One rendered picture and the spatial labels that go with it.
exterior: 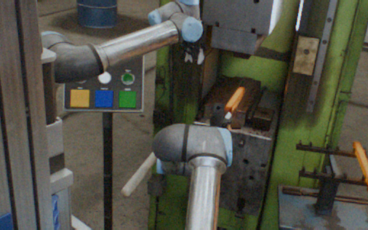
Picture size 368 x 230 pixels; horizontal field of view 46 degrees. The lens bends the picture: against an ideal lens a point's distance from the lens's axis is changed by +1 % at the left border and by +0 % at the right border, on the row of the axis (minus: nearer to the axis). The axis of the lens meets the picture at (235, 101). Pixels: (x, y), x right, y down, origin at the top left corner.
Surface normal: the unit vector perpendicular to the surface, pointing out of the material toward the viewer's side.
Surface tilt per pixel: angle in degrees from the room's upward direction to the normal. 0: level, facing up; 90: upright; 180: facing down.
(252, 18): 90
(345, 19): 90
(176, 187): 90
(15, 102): 90
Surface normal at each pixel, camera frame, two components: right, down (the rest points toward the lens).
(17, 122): 0.81, 0.33
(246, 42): -0.23, 0.38
